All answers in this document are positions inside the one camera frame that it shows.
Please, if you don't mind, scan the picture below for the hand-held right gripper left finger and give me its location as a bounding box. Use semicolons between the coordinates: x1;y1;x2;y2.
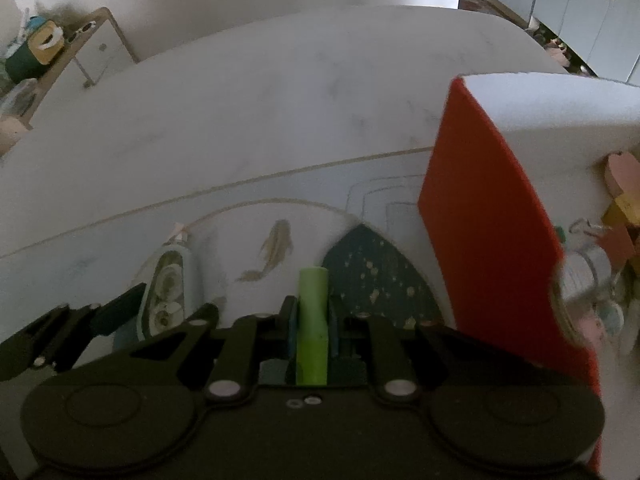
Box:
120;296;300;403

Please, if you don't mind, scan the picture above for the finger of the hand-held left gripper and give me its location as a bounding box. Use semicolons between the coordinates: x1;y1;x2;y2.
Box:
0;304;71;382
52;283;147;368

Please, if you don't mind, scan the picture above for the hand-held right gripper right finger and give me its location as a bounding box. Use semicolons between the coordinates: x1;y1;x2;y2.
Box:
328;294;511;403

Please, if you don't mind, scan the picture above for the green stick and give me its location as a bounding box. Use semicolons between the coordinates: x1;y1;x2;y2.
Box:
296;266;330;386

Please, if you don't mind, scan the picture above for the red cardboard box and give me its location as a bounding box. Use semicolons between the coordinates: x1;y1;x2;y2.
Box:
417;72;640;476

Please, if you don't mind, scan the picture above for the clear jar with brown filling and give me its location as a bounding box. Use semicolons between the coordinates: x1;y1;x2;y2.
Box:
550;247;613;348

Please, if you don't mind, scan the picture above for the red house keychain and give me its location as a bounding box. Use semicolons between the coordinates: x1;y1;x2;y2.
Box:
595;225;638;271

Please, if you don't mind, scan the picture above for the yellow toy block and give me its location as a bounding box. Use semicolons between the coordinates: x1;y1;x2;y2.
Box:
602;192;640;233

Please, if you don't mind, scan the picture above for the pink toy piece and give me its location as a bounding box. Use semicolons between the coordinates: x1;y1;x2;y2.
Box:
605;152;640;196

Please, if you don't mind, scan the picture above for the printed table mat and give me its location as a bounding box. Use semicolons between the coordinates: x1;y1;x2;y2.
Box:
0;147;451;351

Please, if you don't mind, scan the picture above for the brown cardboard box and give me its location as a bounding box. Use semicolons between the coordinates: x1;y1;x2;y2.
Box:
0;115;26;156

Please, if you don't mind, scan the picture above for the white plastic bag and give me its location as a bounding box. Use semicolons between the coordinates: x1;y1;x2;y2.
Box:
0;77;38;116

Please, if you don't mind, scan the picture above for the white wooden sideboard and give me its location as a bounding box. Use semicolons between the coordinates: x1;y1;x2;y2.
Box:
30;7;138;131

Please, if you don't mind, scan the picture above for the row of shoes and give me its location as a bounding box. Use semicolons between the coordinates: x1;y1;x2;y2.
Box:
525;15;586;68

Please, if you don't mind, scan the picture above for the grey wall cabinet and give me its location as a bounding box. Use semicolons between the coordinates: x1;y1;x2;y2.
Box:
487;0;640;81

